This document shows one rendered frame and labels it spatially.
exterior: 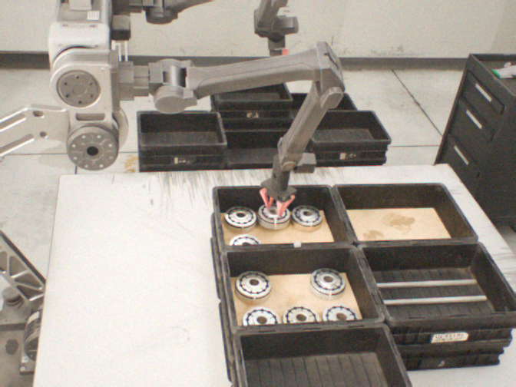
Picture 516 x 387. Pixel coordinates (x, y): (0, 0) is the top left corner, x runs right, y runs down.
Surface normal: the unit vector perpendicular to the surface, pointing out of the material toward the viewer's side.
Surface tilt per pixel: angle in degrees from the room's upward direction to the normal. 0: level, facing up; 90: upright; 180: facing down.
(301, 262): 90
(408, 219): 0
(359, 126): 90
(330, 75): 118
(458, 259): 90
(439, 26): 90
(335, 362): 0
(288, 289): 0
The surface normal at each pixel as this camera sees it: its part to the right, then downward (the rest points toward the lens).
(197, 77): -0.11, -0.38
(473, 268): -0.98, 0.02
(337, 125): 0.18, 0.61
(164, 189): 0.09, -0.79
